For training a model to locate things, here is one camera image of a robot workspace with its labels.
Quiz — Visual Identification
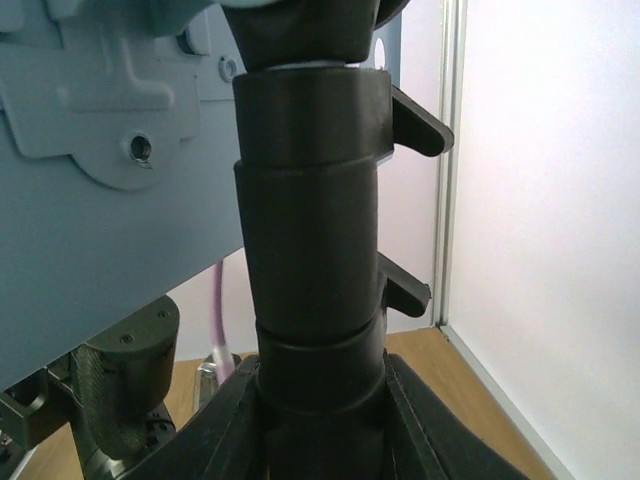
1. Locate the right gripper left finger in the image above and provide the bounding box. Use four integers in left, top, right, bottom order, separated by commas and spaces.
126, 354, 268, 480

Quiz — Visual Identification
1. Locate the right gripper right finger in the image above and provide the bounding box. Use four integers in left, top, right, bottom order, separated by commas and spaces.
382, 353, 526, 479

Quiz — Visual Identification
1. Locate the light blue music stand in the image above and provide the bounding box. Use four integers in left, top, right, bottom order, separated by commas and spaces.
1, 1, 453, 479

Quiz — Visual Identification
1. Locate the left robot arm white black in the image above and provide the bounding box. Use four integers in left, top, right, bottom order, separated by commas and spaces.
1, 296, 180, 479

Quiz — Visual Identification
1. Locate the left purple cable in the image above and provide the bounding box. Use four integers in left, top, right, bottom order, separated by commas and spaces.
209, 262, 236, 386

